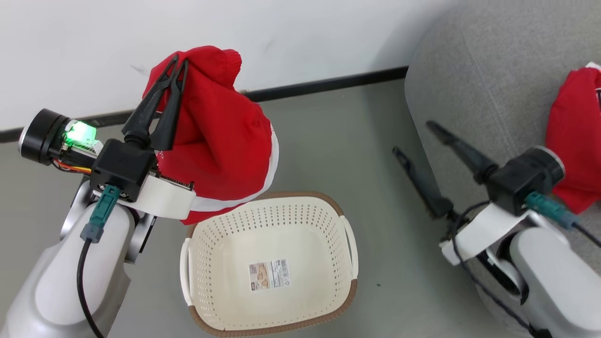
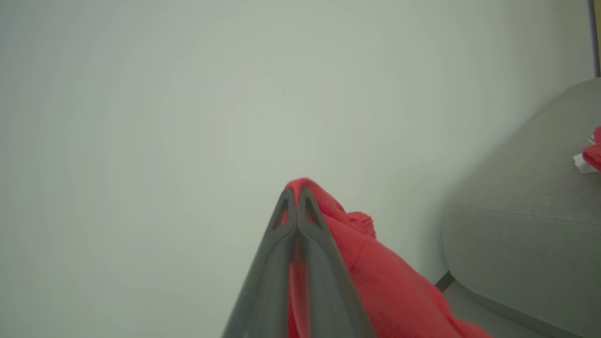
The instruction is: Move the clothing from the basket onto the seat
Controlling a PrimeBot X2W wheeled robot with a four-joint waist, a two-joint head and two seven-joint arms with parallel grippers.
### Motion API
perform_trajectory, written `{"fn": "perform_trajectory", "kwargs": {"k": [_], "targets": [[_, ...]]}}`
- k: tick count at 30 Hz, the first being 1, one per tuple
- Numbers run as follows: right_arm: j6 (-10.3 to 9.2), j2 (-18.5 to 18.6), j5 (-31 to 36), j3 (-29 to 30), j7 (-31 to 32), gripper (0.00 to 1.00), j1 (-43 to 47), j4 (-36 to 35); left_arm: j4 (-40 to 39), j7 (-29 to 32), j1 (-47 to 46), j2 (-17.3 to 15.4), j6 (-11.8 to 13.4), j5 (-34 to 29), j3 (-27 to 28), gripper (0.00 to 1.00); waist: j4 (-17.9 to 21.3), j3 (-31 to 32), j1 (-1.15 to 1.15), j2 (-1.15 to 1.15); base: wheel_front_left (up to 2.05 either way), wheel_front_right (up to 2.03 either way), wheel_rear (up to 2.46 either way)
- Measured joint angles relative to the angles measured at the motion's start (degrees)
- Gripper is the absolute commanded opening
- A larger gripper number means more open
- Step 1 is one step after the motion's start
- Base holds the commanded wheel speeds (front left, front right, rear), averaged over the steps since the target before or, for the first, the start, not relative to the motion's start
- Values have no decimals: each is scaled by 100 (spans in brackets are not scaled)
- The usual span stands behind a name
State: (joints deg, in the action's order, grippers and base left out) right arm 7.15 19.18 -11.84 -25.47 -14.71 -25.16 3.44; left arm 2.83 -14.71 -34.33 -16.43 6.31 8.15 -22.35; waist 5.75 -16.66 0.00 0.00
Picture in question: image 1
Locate camera cable teal plug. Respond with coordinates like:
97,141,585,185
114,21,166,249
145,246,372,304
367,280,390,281
77,184,121,338
524,191,601,248

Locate grey fabric sofa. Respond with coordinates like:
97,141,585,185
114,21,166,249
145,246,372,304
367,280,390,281
404,0,601,338

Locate right camera cable teal plug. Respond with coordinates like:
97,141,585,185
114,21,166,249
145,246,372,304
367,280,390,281
524,191,601,248

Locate red garment with white band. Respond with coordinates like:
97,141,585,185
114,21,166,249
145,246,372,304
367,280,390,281
142,45,280,225

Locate cream perforated laundry basket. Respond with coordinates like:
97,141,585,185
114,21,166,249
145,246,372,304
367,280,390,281
179,191,360,338

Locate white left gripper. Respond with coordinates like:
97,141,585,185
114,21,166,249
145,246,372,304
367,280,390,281
18,55,196,221

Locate paper label sticker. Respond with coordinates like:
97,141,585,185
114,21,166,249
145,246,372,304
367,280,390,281
248,259,292,293

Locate thin black right gripper cable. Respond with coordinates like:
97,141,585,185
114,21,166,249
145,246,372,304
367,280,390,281
450,201,555,338

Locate left camera cable teal plug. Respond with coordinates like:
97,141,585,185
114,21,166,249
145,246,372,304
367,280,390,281
77,184,121,338

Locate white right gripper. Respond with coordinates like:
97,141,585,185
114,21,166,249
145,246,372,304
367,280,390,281
392,121,566,267

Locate black wall baseboard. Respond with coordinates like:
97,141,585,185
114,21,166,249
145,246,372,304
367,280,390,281
0,66,409,144

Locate red garment with striped collar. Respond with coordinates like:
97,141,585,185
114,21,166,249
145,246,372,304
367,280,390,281
544,61,601,215

